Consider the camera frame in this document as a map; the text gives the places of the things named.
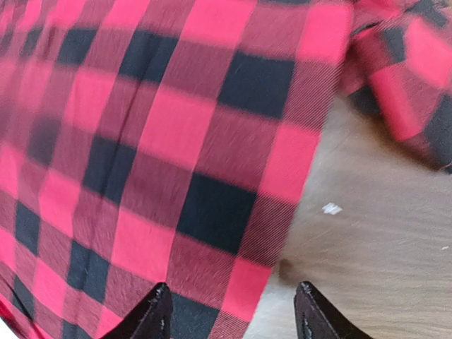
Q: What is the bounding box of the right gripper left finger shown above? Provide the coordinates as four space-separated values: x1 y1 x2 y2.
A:
104 282 173 339

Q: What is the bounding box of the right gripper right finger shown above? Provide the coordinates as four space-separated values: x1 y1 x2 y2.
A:
294 281 364 339

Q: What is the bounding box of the red black plaid shirt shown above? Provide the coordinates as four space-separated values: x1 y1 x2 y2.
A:
1 1 451 338

